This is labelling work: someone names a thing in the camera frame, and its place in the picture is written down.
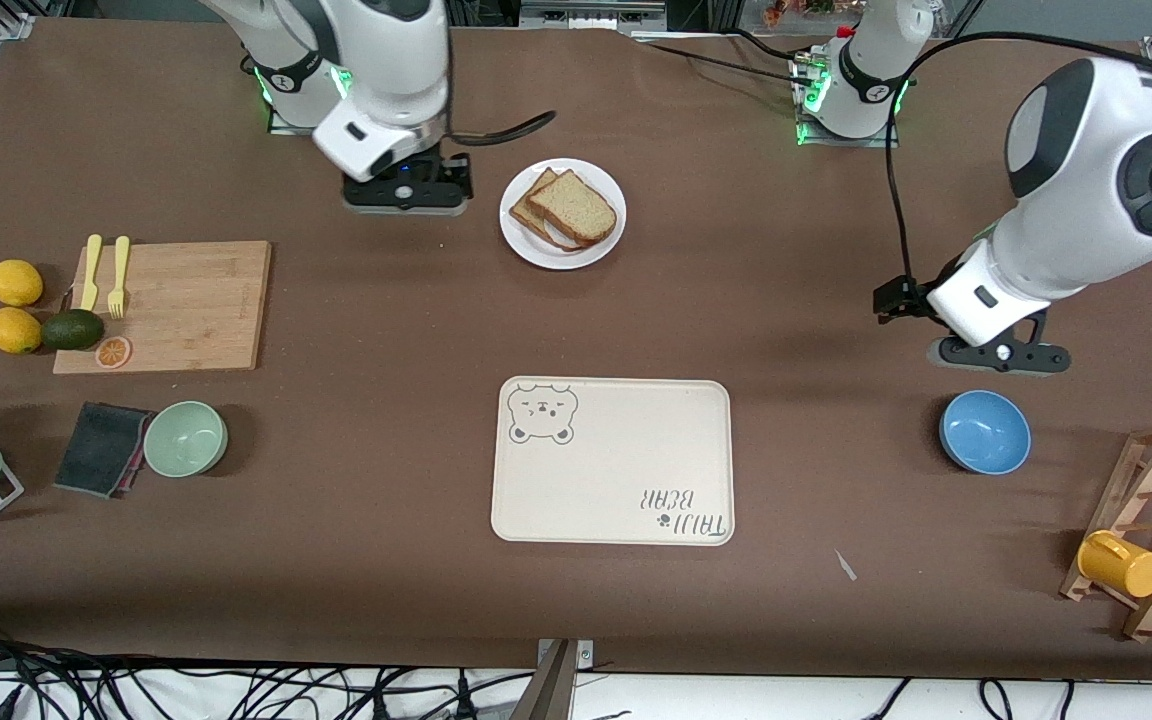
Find plain brown bread slice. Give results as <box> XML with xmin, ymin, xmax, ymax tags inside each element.
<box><xmin>526</xmin><ymin>170</ymin><xmax>619</xmax><ymax>247</ymax></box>

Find white round plate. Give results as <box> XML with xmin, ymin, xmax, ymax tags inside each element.
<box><xmin>499</xmin><ymin>158</ymin><xmax>628</xmax><ymax>271</ymax></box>

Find blue bowl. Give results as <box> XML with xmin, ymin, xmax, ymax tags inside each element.
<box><xmin>939</xmin><ymin>390</ymin><xmax>1032</xmax><ymax>476</ymax></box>

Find grey metal box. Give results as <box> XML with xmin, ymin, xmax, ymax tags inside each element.
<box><xmin>519</xmin><ymin>0</ymin><xmax>669</xmax><ymax>33</ymax></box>

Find wooden cup rack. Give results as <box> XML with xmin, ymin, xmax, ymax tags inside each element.
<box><xmin>1059</xmin><ymin>423</ymin><xmax>1152</xmax><ymax>642</ymax></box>

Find wooden cutting board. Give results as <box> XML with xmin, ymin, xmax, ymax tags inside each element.
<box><xmin>53</xmin><ymin>240</ymin><xmax>273</xmax><ymax>376</ymax></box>

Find cream tray with bear print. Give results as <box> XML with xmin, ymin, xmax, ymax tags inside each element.
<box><xmin>491</xmin><ymin>376</ymin><xmax>736</xmax><ymax>547</ymax></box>

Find yellow mug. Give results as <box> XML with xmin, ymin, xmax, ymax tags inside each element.
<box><xmin>1077</xmin><ymin>530</ymin><xmax>1152</xmax><ymax>599</ymax></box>

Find yellow plastic fork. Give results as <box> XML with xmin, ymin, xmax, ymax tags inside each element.
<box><xmin>108</xmin><ymin>236</ymin><xmax>132</xmax><ymax>321</ymax></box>

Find yellow plastic knife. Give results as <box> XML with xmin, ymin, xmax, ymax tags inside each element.
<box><xmin>79</xmin><ymin>234</ymin><xmax>104</xmax><ymax>313</ymax></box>

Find pale green bowl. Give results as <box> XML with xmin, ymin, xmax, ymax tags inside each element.
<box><xmin>143</xmin><ymin>400</ymin><xmax>230</xmax><ymax>478</ymax></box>

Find dark green avocado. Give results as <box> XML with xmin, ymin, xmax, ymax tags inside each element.
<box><xmin>40</xmin><ymin>309</ymin><xmax>105</xmax><ymax>352</ymax></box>

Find yellow lemon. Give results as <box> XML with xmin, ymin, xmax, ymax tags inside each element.
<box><xmin>0</xmin><ymin>307</ymin><xmax>44</xmax><ymax>355</ymax></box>
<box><xmin>0</xmin><ymin>259</ymin><xmax>45</xmax><ymax>307</ymax></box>

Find dark folded cloth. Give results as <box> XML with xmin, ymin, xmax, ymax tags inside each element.
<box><xmin>53</xmin><ymin>401</ymin><xmax>157</xmax><ymax>499</ymax></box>

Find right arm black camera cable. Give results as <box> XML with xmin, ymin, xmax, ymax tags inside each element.
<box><xmin>441</xmin><ymin>0</ymin><xmax>557</xmax><ymax>146</ymax></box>

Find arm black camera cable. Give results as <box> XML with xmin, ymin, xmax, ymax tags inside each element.
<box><xmin>884</xmin><ymin>35</ymin><xmax>1152</xmax><ymax>291</ymax></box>
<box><xmin>441</xmin><ymin>0</ymin><xmax>557</xmax><ymax>146</ymax></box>

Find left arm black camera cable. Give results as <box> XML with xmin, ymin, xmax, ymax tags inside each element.
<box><xmin>884</xmin><ymin>35</ymin><xmax>1152</xmax><ymax>291</ymax></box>

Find black cable on table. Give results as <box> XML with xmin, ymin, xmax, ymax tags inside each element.
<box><xmin>633</xmin><ymin>28</ymin><xmax>817</xmax><ymax>86</ymax></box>

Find black floor cable loops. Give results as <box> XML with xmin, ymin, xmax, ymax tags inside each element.
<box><xmin>861</xmin><ymin>678</ymin><xmax>1077</xmax><ymax>720</ymax></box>

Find grey metal table bracket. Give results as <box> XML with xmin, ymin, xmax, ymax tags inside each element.
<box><xmin>506</xmin><ymin>638</ymin><xmax>597</xmax><ymax>720</ymax></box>

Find black floor cable tangle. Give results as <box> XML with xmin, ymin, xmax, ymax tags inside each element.
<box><xmin>0</xmin><ymin>620</ymin><xmax>537</xmax><ymax>720</ymax></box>

